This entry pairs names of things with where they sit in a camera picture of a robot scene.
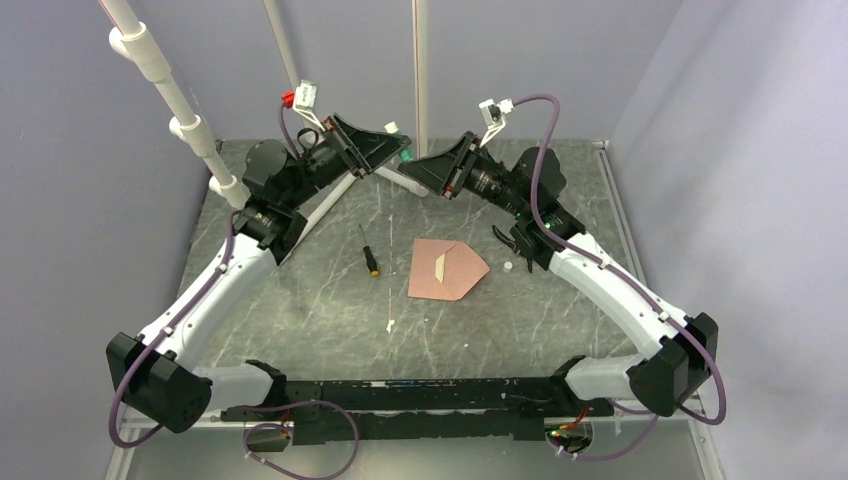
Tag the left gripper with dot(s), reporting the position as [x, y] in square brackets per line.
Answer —
[367, 150]

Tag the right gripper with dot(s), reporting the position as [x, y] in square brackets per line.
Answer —
[444, 169]

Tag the green glue stick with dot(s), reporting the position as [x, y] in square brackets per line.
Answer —
[404, 153]

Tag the tan paper letter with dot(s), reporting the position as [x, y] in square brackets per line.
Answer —
[439, 268]

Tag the pink envelope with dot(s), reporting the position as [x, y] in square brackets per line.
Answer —
[464, 268]

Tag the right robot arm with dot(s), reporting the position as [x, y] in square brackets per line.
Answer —
[675, 351]

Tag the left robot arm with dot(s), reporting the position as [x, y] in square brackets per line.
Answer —
[157, 372]

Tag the black pliers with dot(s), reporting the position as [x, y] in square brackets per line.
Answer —
[507, 240]

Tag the black yellow screwdriver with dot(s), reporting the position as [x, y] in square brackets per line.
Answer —
[371, 262]

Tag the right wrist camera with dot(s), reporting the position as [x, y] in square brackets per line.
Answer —
[494, 116]

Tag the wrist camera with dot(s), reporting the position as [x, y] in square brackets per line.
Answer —
[302, 101]
[494, 116]

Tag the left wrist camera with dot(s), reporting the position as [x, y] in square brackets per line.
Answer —
[302, 101]

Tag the aluminium side rail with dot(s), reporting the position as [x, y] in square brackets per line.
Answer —
[612, 231]

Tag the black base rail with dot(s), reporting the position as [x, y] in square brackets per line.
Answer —
[521, 408]

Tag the white PVC pipe frame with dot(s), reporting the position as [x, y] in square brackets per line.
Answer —
[172, 99]

